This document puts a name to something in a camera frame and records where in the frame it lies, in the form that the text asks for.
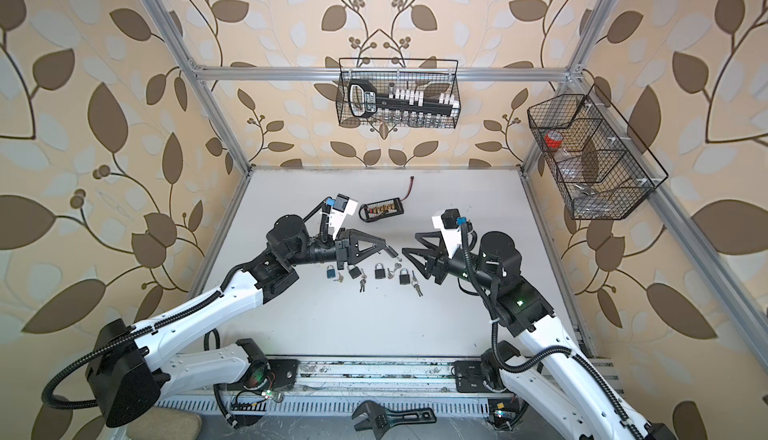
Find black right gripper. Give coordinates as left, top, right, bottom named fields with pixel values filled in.
left=405, top=230, right=499, bottom=294

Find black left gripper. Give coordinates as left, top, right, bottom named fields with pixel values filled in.
left=283, top=225, right=383, bottom=273

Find black padlock with ring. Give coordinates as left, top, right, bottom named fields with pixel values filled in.
left=349, top=266, right=367, bottom=293

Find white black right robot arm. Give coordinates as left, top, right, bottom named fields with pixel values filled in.
left=402, top=226, right=675, bottom=439

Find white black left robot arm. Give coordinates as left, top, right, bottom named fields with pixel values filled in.
left=41, top=214, right=397, bottom=428

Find black charging board yellow connectors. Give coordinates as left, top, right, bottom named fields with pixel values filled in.
left=358, top=197, right=404, bottom=223

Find black socket tool set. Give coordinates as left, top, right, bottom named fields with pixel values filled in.
left=345, top=80, right=461, bottom=121

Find black adjustable wrench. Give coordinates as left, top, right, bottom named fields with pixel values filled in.
left=351, top=400, right=437, bottom=440

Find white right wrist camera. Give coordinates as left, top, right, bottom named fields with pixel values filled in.
left=432, top=208, right=467, bottom=258

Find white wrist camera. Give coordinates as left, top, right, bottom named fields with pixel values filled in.
left=432, top=208, right=467, bottom=258
left=321, top=193, right=358, bottom=239

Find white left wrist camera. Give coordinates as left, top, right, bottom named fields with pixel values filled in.
left=321, top=193, right=358, bottom=239

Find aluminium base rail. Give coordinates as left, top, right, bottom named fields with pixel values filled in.
left=159, top=355, right=586, bottom=425

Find black wire basket back wall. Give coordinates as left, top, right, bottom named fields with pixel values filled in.
left=335, top=56, right=462, bottom=129

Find black wire basket wall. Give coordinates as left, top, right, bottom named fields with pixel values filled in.
left=335, top=56, right=462, bottom=129
left=527, top=86, right=668, bottom=220

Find black wire basket right wall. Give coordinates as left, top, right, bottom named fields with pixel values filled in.
left=527, top=86, right=668, bottom=220

